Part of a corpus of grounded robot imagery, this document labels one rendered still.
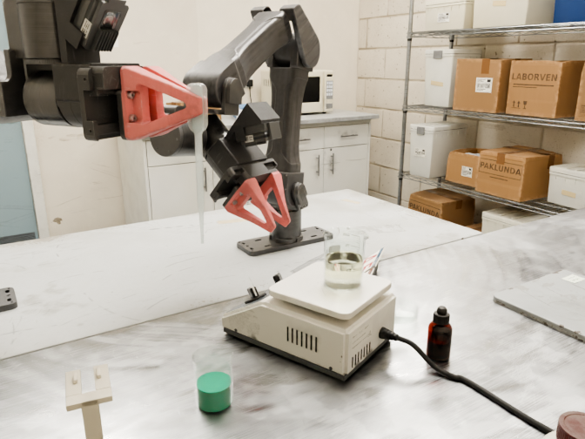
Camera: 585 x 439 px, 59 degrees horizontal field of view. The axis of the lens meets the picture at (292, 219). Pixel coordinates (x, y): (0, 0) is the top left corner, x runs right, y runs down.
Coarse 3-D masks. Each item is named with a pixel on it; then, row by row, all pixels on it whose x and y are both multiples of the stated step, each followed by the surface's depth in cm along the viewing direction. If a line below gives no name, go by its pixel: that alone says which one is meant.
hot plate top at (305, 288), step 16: (304, 272) 69; (320, 272) 69; (272, 288) 64; (288, 288) 64; (304, 288) 64; (320, 288) 64; (368, 288) 64; (384, 288) 64; (304, 304) 61; (320, 304) 60; (336, 304) 60; (352, 304) 60; (368, 304) 61
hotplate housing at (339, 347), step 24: (240, 312) 67; (264, 312) 65; (288, 312) 63; (312, 312) 62; (360, 312) 62; (384, 312) 65; (240, 336) 69; (264, 336) 66; (288, 336) 63; (312, 336) 61; (336, 336) 58; (360, 336) 60; (384, 336) 64; (312, 360) 62; (336, 360) 59; (360, 360) 62
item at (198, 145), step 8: (200, 88) 46; (200, 96) 46; (192, 128) 48; (200, 128) 47; (200, 136) 48; (200, 144) 48; (200, 152) 48; (200, 160) 48; (200, 168) 48; (200, 176) 49; (200, 184) 49; (200, 192) 49; (200, 200) 49; (200, 208) 50; (200, 216) 50; (200, 224) 50; (200, 232) 51
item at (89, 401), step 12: (72, 372) 40; (96, 372) 40; (108, 372) 40; (72, 384) 39; (96, 384) 39; (108, 384) 39; (72, 396) 38; (84, 396) 38; (96, 396) 38; (108, 396) 38; (72, 408) 37; (84, 408) 37; (96, 408) 37; (84, 420) 37; (96, 420) 38; (84, 432) 38; (96, 432) 38
